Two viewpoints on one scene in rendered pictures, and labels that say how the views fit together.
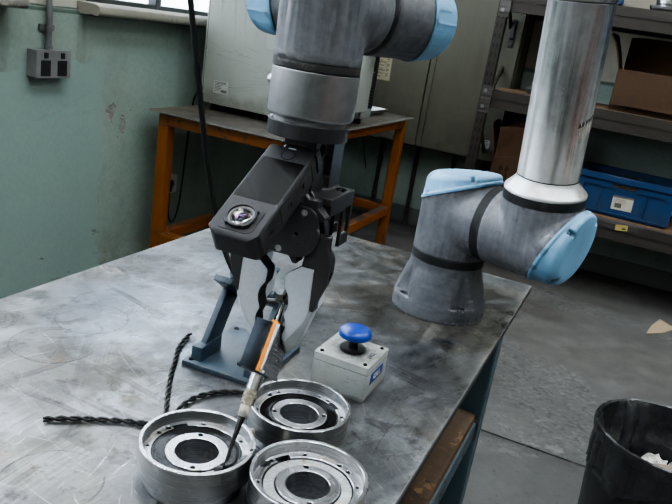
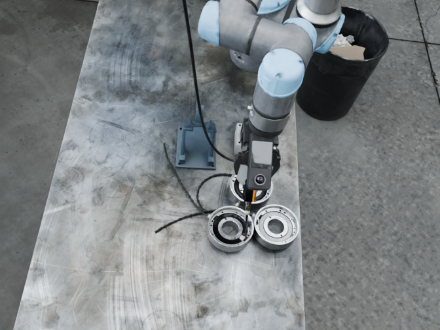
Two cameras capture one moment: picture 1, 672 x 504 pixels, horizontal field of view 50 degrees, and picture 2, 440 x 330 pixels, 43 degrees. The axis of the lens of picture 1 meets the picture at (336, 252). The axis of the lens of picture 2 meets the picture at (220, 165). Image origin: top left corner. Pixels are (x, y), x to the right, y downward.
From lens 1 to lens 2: 0.85 m
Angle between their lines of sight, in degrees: 43
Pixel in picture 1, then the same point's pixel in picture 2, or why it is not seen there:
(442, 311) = not seen: hidden behind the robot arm
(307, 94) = (276, 126)
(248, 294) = (241, 175)
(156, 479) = (227, 249)
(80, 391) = (152, 207)
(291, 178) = (270, 152)
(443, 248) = not seen: hidden behind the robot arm
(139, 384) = (170, 190)
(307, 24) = (278, 107)
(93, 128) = not seen: outside the picture
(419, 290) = (251, 59)
